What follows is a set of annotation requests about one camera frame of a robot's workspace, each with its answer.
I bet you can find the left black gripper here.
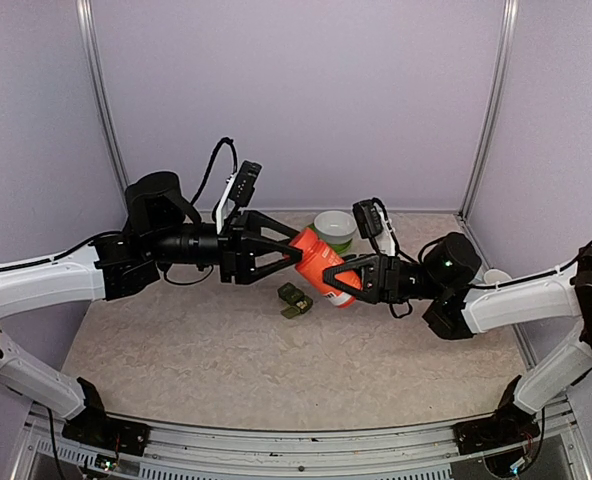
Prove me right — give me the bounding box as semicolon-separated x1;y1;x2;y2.
147;211;304;286

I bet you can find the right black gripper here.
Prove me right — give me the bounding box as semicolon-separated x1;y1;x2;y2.
310;251;445;302

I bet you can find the red cylindrical container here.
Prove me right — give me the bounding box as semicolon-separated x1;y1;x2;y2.
289;227;355;308

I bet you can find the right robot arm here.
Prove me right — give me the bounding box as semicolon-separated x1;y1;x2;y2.
323;233;592;444

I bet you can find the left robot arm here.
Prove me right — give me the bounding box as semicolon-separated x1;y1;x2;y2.
0;162;302;445

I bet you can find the green plate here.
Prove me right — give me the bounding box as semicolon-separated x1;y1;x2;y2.
308;223;353;255

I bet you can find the white ceramic bowl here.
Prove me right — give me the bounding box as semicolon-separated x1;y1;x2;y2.
313;210;357;245

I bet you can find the light blue mug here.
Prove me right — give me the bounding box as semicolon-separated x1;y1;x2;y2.
475;268;512;285

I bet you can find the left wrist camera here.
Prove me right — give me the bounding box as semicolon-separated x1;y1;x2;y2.
214;160;262;234

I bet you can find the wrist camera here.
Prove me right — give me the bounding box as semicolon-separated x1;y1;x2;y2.
214;160;262;234
352;197;397;256

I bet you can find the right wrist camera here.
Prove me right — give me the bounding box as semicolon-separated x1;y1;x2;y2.
352;197;397;256

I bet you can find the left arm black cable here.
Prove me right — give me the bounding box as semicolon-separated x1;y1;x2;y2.
190;137;238;206

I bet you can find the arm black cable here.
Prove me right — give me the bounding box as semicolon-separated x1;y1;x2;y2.
468;230;592;291
190;137;238;206

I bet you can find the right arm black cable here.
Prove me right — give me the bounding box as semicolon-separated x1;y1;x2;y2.
468;230;592;291

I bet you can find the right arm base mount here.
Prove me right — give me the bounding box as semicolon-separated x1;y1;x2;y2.
452;376;541;455

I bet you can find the front aluminium rail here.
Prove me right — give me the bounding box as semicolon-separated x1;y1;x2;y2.
10;394;592;480

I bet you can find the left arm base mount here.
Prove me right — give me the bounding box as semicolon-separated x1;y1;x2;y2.
62;377;150;457

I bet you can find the left aluminium frame post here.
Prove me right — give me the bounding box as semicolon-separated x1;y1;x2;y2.
75;0;130;209

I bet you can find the aluminium frame post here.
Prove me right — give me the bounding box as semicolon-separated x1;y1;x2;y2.
75;0;130;209
459;0;520;223

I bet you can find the right aluminium frame post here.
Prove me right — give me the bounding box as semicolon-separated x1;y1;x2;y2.
459;0;520;223

